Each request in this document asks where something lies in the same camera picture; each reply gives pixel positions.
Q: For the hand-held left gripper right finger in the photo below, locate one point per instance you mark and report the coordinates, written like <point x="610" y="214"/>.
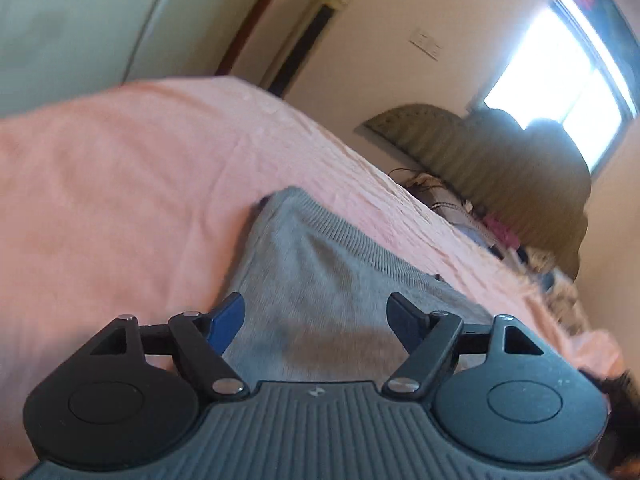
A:
<point x="407" y="322"/>

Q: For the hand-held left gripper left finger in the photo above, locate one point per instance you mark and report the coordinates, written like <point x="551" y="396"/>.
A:
<point x="226" y="322"/>

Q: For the grey sweater with navy sleeves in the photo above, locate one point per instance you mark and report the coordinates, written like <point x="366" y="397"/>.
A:
<point x="310" y="285"/>

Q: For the pile of light clothes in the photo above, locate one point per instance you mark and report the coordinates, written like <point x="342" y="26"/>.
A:
<point x="545" y="280"/>

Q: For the patterned pillow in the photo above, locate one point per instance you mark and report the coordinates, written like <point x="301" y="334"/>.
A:
<point x="442" y="200"/>

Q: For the magenta garment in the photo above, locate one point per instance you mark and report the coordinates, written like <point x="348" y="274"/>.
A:
<point x="500" y="230"/>

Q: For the pink bed sheet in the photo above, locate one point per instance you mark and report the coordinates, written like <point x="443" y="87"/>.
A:
<point x="125" y="185"/>

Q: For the olive padded headboard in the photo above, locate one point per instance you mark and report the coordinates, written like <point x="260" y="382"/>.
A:
<point x="500" y="175"/>

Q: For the dark cloth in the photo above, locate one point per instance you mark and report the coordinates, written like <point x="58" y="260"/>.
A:
<point x="617" y="410"/>

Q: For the bright window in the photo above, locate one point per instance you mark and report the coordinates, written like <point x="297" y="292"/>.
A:
<point x="560" y="70"/>

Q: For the gold standing air conditioner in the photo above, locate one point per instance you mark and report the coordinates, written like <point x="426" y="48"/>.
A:
<point x="312" y="35"/>

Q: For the white wardrobe door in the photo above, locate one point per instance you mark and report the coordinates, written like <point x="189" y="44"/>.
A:
<point x="75" y="20"/>

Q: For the white wall socket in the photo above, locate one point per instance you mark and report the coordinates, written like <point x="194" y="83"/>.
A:
<point x="426" y="45"/>

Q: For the brown wooden door frame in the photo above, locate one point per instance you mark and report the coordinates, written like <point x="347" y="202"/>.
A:
<point x="255" y="15"/>

